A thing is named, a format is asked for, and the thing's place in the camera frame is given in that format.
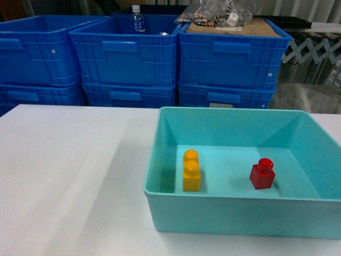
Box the red toy block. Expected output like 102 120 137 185
249 158 275 190

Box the yellow toy block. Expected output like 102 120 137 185
183 149 201 192

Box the teal plastic box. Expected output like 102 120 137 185
144 107 340 239

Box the blue crate bottom right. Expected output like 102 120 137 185
178 83 276 109

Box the blue crate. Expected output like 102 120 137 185
178 83 276 109
1 15 105 87
69 14 181 87
179 18 291 90
1 81 88 115
82 83 176 108

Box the blue crate bottom middle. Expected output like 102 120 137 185
82 83 176 108

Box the blue crate top right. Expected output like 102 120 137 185
179 18 291 90

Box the blue crate top middle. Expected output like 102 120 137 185
69 14 181 87

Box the clear water bottle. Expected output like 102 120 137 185
130 5 145 34

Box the clear bag of parts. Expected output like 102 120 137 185
175 1 258 27

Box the brown cardboard sheet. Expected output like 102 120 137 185
186 18 280 37

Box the blue crate top left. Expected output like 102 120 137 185
1 15 105 87

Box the grey scissor lattice gate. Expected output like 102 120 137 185
281 38 340 64

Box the blue crate bottom left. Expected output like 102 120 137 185
1 81 88 115

